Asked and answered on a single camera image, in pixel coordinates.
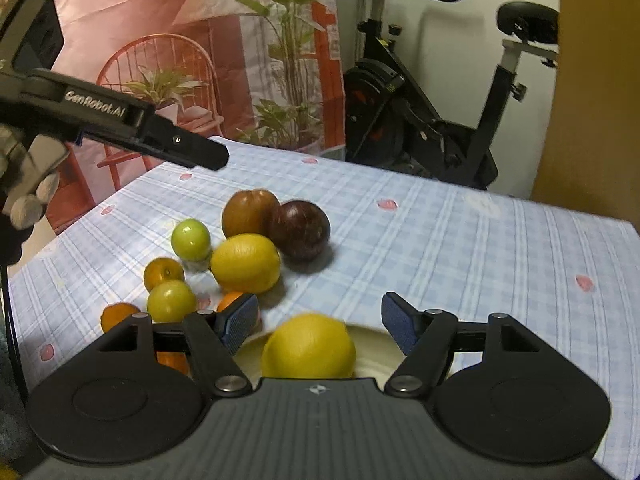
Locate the greenish orange mandarin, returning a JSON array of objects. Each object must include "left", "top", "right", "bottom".
[{"left": 143, "top": 257, "right": 186, "bottom": 292}]

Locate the tan wooden door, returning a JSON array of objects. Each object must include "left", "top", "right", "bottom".
[{"left": 530, "top": 0, "right": 640, "bottom": 233}]

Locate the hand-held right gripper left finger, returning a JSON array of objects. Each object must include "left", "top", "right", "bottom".
[{"left": 95, "top": 292, "right": 261, "bottom": 398}]

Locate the yellow-green round fruit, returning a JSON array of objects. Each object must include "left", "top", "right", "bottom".
[{"left": 146, "top": 279, "right": 198, "bottom": 323}]

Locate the yellow lemon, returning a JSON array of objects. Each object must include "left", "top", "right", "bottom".
[
  {"left": 261, "top": 313, "right": 357, "bottom": 380},
  {"left": 210, "top": 233, "right": 282, "bottom": 295}
]

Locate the brown round fruit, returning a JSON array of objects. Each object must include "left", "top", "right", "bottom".
[{"left": 221, "top": 188, "right": 281, "bottom": 241}]

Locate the green round fruit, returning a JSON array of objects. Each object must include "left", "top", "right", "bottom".
[{"left": 171, "top": 218, "right": 212, "bottom": 262}]

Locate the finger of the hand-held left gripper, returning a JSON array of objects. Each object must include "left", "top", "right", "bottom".
[{"left": 142, "top": 110, "right": 231, "bottom": 171}]

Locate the blue checked tablecloth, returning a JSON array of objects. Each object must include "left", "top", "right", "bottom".
[{"left": 7, "top": 135, "right": 640, "bottom": 478}]

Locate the printed red backdrop cloth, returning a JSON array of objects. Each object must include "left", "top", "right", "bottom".
[{"left": 0, "top": 0, "right": 346, "bottom": 233}]

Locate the person's left hand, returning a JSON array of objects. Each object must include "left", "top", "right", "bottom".
[{"left": 0, "top": 125, "right": 63, "bottom": 233}]

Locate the dark purple mangosteen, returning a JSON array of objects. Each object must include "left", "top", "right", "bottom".
[{"left": 268, "top": 200, "right": 332, "bottom": 262}]

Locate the black exercise bike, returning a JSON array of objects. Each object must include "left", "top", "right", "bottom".
[{"left": 332, "top": 0, "right": 561, "bottom": 191}]

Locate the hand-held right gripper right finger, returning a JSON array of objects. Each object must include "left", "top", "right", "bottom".
[{"left": 381, "top": 291, "right": 546, "bottom": 397}]

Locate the cream plate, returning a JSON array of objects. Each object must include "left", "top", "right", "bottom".
[{"left": 235, "top": 325, "right": 453, "bottom": 393}]

